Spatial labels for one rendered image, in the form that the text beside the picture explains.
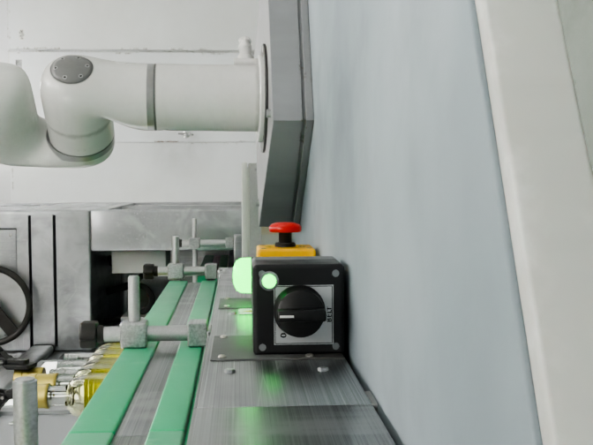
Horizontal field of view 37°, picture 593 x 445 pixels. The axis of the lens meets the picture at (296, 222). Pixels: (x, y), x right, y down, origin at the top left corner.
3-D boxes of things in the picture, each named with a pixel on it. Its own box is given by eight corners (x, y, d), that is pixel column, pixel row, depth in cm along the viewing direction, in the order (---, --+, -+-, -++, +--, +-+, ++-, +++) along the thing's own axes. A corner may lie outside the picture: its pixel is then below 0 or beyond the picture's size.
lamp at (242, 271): (256, 290, 110) (232, 290, 110) (256, 255, 110) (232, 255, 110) (257, 296, 106) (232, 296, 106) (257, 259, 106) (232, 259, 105)
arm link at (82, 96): (153, 91, 118) (31, 89, 116) (157, 157, 128) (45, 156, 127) (155, 43, 124) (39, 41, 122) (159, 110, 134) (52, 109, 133)
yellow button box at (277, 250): (314, 298, 112) (256, 299, 112) (314, 240, 112) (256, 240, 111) (319, 306, 105) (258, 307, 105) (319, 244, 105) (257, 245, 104)
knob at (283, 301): (325, 335, 76) (328, 343, 73) (273, 336, 76) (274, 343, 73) (325, 284, 76) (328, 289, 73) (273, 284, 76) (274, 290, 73)
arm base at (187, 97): (259, 66, 136) (159, 64, 135) (265, 18, 125) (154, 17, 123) (262, 156, 131) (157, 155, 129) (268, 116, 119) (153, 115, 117)
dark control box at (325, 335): (339, 337, 85) (251, 339, 84) (339, 255, 84) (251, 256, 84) (349, 355, 77) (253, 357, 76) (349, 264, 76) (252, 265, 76)
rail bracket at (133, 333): (212, 342, 93) (84, 343, 92) (211, 273, 93) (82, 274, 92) (210, 349, 89) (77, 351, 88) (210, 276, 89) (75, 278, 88)
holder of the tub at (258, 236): (288, 305, 172) (249, 305, 171) (288, 163, 171) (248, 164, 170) (294, 319, 155) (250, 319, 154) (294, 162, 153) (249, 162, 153)
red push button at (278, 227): (268, 248, 110) (268, 221, 110) (300, 248, 110) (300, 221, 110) (269, 251, 106) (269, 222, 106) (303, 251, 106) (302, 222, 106)
